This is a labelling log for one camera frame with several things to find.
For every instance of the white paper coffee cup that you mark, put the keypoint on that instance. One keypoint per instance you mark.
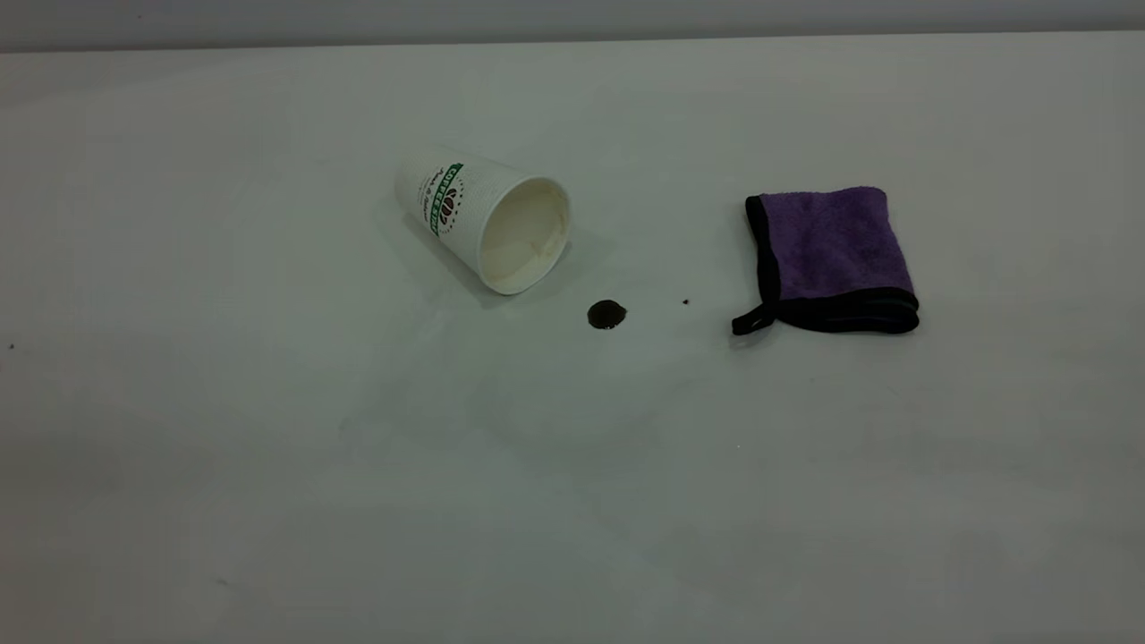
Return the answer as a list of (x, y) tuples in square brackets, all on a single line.
[(501, 233)]

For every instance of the purple cloth with black trim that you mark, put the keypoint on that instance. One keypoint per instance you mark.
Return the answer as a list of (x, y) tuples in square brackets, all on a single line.
[(832, 237)]

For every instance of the dark coffee spill drop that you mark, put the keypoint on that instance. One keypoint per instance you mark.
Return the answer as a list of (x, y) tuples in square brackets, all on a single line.
[(606, 315)]

